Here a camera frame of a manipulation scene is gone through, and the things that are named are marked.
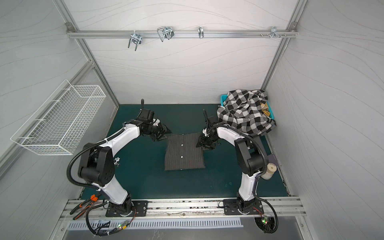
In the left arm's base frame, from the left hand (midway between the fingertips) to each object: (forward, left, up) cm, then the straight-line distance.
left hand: (173, 131), depth 89 cm
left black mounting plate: (-39, +13, -12) cm, 43 cm away
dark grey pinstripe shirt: (-10, -6, -8) cm, 14 cm away
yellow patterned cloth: (+24, -62, -2) cm, 67 cm away
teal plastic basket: (+34, -34, -2) cm, 48 cm away
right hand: (-3, -18, -8) cm, 20 cm away
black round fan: (-43, -50, -16) cm, 68 cm away
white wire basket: (-12, +50, +19) cm, 55 cm away
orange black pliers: (-37, +39, -11) cm, 55 cm away
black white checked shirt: (+22, -46, -3) cm, 51 cm away
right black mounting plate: (-38, -32, -12) cm, 51 cm away
